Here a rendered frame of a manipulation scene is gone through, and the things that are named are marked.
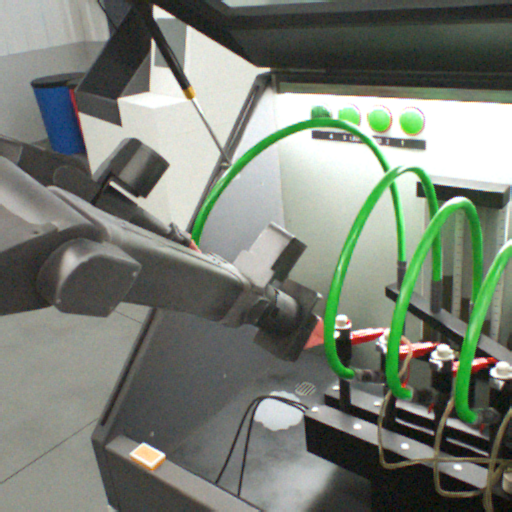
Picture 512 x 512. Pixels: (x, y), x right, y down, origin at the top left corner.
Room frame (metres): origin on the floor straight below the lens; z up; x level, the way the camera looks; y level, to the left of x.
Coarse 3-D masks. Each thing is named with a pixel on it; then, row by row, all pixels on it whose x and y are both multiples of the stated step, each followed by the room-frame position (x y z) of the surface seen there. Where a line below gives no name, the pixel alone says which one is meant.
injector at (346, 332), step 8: (336, 328) 0.79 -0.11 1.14; (344, 328) 0.79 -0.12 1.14; (344, 336) 0.79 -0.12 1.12; (336, 344) 0.79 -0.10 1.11; (344, 344) 0.79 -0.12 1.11; (344, 352) 0.79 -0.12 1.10; (344, 360) 0.79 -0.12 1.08; (344, 384) 0.79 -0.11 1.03; (344, 392) 0.79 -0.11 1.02; (344, 400) 0.79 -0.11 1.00; (344, 408) 0.79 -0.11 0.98
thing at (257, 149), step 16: (288, 128) 0.85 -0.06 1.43; (304, 128) 0.86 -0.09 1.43; (352, 128) 0.90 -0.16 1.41; (256, 144) 0.84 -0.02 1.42; (272, 144) 0.84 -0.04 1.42; (368, 144) 0.92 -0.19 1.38; (240, 160) 0.82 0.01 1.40; (384, 160) 0.93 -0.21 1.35; (224, 176) 0.81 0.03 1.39; (208, 208) 0.79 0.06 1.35; (400, 208) 0.94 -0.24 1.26; (400, 224) 0.94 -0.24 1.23; (400, 240) 0.94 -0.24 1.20; (400, 256) 0.95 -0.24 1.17
